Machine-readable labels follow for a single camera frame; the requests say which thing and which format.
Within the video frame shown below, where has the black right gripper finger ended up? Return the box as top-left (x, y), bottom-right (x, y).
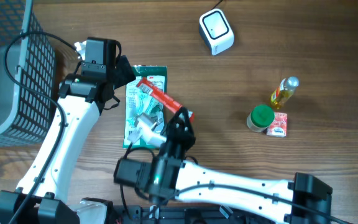
top-left (185, 110), bottom-right (194, 131)
top-left (167, 107), bottom-right (188, 128)

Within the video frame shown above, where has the green 3M gloves packet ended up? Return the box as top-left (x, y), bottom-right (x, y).
top-left (123, 65), bottom-right (167, 149)

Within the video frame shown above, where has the red white tube packet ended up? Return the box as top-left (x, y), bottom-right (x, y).
top-left (136, 78), bottom-right (183, 113)

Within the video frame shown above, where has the green lid white jar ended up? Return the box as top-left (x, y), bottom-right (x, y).
top-left (246, 105), bottom-right (275, 133)

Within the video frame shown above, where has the red drink carton cup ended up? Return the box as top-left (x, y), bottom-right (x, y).
top-left (267, 112), bottom-right (288, 138)

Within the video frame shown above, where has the yellow oil bottle silver cap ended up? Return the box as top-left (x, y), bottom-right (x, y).
top-left (270, 77), bottom-right (300, 110)

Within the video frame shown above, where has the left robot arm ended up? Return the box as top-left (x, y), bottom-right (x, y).
top-left (0, 37), bottom-right (135, 223)

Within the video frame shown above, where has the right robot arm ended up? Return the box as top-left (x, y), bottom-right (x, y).
top-left (114, 108), bottom-right (334, 223)

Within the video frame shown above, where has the white barcode scanner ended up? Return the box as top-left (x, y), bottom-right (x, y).
top-left (199, 9), bottom-right (234, 55)

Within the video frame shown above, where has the dark grey mesh basket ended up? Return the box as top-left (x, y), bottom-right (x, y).
top-left (0, 1), bottom-right (56, 147)

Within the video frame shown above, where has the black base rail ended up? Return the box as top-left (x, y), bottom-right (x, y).
top-left (104, 203), bottom-right (291, 224)

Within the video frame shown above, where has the black right camera cable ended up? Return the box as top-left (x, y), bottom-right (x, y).
top-left (119, 146), bottom-right (351, 224)

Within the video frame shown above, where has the black camera cable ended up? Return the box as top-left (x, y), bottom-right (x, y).
top-left (3, 30), bottom-right (82, 224)
top-left (119, 146), bottom-right (351, 224)

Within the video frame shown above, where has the black left camera cable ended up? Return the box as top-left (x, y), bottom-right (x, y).
top-left (3, 30), bottom-right (82, 224)

